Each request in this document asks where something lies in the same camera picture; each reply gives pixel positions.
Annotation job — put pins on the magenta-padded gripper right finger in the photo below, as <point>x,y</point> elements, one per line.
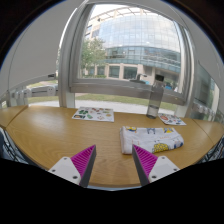
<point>156,168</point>

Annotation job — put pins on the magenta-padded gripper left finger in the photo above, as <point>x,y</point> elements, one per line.
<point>71,168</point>

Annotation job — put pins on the white cartoon print towel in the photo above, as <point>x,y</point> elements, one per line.
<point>150,138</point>

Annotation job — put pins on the sticker sheet with red circle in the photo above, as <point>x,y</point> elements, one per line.
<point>171,119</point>

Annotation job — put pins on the sticker sheet with green pictures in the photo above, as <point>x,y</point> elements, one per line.
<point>93,114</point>

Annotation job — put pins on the clear grey drink bottle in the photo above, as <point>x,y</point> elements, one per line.
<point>155,100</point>

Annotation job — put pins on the green tree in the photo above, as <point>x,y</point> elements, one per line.
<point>91,53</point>

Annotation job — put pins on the white roller blind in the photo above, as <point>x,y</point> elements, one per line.
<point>40,43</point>

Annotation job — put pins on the glass fronted building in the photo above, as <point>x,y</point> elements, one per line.
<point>140,36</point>

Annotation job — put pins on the white rail with knobs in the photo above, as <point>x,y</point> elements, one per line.
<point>36,90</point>
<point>203,110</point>

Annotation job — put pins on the grey window frame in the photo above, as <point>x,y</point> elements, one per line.
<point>75,50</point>

